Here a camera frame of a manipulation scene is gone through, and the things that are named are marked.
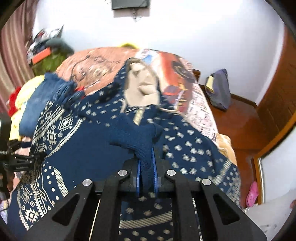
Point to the navy patterned hooded sweater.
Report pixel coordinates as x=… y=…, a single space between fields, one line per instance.
x=92 y=139

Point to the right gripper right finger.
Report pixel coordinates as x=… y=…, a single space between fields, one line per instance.
x=200 y=210

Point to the printed orange bedspread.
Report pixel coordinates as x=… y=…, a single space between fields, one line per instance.
x=96 y=68

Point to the white sliding wardrobe door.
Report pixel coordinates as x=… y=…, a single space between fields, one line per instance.
x=275 y=165

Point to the yellow cartoon garment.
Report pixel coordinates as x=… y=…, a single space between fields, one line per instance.
x=21 y=101

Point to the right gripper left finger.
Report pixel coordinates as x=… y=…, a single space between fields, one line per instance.
x=91 y=211

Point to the striped red curtain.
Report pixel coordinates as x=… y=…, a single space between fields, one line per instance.
x=16 y=37

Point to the small wall monitor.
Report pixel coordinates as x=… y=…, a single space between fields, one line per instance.
x=129 y=4

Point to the grey backpack on floor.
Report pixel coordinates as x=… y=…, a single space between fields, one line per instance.
x=217 y=89

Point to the orange box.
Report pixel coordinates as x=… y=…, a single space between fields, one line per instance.
x=41 y=55

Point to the wooden door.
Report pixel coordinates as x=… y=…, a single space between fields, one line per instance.
x=278 y=104

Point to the red garment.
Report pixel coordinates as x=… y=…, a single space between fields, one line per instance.
x=12 y=109

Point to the pink slipper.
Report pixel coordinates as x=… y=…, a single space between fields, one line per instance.
x=252 y=194

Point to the clutter pile of clothes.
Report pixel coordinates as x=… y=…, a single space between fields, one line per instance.
x=40 y=40

